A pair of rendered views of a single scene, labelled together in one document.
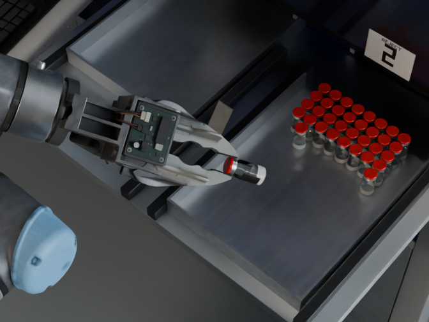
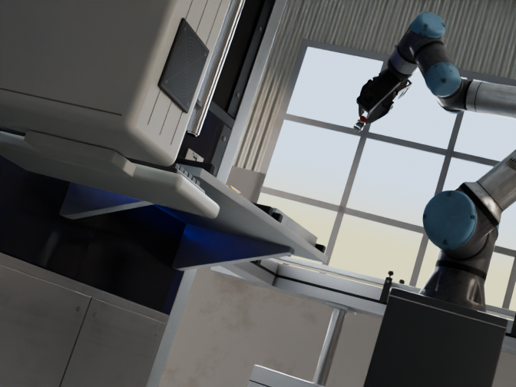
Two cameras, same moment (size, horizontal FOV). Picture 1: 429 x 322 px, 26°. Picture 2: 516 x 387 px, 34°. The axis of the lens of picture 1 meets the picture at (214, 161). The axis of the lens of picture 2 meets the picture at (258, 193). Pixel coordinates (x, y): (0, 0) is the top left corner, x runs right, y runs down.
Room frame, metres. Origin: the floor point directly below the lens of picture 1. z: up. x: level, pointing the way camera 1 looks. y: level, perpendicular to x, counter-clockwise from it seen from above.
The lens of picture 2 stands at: (1.18, 2.03, 0.53)
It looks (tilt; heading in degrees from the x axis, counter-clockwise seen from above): 11 degrees up; 260
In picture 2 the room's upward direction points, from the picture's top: 18 degrees clockwise
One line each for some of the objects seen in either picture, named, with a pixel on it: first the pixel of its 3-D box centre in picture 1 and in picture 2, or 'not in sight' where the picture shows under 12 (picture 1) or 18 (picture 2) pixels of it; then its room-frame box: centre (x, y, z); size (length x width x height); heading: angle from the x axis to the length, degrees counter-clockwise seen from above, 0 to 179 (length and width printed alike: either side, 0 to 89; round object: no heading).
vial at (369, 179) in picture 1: (368, 181); not in sight; (0.82, -0.24, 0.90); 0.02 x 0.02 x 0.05
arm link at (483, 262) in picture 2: not in sight; (468, 239); (0.37, 0.28, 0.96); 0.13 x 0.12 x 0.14; 49
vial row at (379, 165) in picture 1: (336, 145); not in sight; (0.88, -0.20, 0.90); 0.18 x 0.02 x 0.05; 49
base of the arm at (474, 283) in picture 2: not in sight; (455, 289); (0.37, 0.28, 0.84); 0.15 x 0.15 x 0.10
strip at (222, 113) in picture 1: (197, 141); not in sight; (0.89, 0.03, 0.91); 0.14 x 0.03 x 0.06; 138
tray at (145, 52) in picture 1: (188, 36); not in sight; (1.13, 0.04, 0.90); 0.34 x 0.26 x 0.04; 139
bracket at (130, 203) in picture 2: not in sight; (128, 202); (1.12, 0.16, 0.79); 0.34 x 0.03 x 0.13; 139
